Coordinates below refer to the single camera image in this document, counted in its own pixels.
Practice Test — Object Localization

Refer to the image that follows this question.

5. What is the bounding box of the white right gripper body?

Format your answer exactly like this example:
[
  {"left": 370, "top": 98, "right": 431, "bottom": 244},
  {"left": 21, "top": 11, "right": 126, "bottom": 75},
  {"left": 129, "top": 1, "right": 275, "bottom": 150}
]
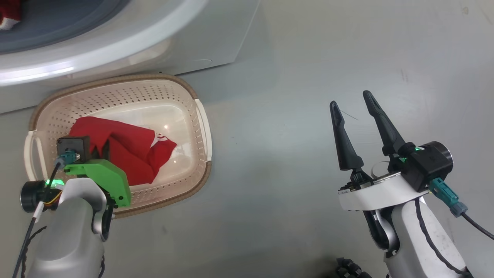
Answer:
[{"left": 338, "top": 169, "right": 431, "bottom": 212}]

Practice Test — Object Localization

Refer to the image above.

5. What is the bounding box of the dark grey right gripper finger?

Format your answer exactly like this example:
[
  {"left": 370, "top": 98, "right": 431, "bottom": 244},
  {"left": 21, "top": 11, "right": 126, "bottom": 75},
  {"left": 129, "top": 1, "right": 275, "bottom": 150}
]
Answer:
[
  {"left": 363, "top": 90, "right": 415, "bottom": 159},
  {"left": 329, "top": 100, "right": 365, "bottom": 172}
]

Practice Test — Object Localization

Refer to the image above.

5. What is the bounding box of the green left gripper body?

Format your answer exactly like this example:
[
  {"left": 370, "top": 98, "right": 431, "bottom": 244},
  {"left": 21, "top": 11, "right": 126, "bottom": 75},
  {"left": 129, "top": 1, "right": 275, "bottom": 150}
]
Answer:
[{"left": 63, "top": 158, "right": 132, "bottom": 208}]

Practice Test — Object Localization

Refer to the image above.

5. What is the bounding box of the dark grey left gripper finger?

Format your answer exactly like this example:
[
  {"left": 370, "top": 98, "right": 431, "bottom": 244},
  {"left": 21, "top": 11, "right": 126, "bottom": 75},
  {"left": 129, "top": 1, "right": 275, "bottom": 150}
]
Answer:
[{"left": 90, "top": 138, "right": 111, "bottom": 161}]

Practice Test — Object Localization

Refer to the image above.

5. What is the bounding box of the red garment with logo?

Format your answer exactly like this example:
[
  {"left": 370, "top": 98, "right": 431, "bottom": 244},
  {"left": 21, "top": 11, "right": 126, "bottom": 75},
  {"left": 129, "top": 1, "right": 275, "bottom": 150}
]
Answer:
[{"left": 69, "top": 117, "right": 177, "bottom": 186}]

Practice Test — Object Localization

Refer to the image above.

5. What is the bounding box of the cream perforated laundry basket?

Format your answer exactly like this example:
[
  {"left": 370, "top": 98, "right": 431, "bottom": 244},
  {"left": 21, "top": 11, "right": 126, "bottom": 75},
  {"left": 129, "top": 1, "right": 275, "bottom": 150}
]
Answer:
[{"left": 24, "top": 73, "right": 213, "bottom": 219}]

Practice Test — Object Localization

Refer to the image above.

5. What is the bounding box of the white front-load washing machine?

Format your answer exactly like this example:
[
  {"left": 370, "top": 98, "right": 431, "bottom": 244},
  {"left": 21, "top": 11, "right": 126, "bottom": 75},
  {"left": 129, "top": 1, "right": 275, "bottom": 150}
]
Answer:
[{"left": 0, "top": 0, "right": 263, "bottom": 114}]

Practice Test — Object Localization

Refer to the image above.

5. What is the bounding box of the right camera cable teal plug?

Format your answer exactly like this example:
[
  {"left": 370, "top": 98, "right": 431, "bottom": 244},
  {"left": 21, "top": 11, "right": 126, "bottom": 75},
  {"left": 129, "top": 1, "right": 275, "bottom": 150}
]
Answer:
[{"left": 429, "top": 178, "right": 494, "bottom": 241}]

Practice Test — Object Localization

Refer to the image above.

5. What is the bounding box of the black corrugated cable conduit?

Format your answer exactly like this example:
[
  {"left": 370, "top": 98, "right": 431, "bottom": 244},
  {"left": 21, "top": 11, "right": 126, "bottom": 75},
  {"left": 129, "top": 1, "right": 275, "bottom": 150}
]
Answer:
[{"left": 336, "top": 258, "right": 372, "bottom": 278}]

